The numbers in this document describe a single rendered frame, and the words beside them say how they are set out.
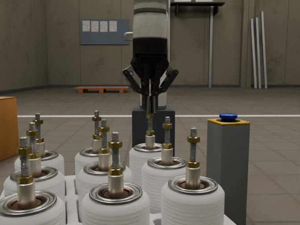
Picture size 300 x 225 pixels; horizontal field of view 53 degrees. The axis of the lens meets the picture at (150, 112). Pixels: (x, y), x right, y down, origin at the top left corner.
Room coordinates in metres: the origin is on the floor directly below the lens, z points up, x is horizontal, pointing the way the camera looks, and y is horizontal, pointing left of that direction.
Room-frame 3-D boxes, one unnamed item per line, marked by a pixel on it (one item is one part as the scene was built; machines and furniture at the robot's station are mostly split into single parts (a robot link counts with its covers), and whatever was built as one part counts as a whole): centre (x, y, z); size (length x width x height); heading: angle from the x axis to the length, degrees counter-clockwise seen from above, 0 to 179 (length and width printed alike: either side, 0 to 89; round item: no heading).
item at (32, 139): (0.49, 0.19, 0.30); 0.01 x 0.01 x 0.08
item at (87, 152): (0.64, 0.11, 0.25); 0.08 x 0.08 x 0.01
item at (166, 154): (0.56, -0.03, 0.26); 0.02 x 0.02 x 0.03
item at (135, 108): (1.04, -0.01, 0.15); 0.14 x 0.14 x 0.30; 1
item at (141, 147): (0.67, 0.00, 0.25); 0.08 x 0.08 x 0.01
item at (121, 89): (6.78, 1.06, 0.05); 1.17 x 0.80 x 0.11; 92
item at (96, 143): (0.64, 0.11, 0.26); 0.02 x 0.02 x 0.03
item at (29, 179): (0.38, 0.16, 0.29); 0.02 x 0.02 x 0.01; 70
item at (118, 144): (0.41, 0.05, 0.32); 0.02 x 0.02 x 0.01; 3
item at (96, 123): (0.64, 0.11, 0.30); 0.01 x 0.01 x 0.08
